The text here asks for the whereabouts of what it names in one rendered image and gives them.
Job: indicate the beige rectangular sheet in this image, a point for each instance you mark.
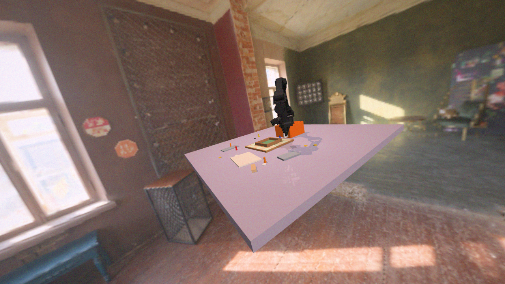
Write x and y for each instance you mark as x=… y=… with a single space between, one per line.
x=245 y=159

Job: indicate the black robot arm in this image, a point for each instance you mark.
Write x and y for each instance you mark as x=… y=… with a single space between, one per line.
x=280 y=99

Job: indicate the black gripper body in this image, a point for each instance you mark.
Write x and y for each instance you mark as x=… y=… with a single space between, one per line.
x=285 y=122

